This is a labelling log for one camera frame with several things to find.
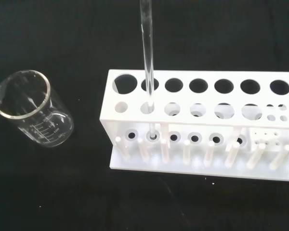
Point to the black scalloped bench cloth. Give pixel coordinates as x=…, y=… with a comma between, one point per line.
x=62, y=192

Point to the white test tube rack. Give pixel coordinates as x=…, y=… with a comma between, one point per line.
x=207, y=99

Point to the clear glass beaker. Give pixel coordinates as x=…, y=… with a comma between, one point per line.
x=50, y=136

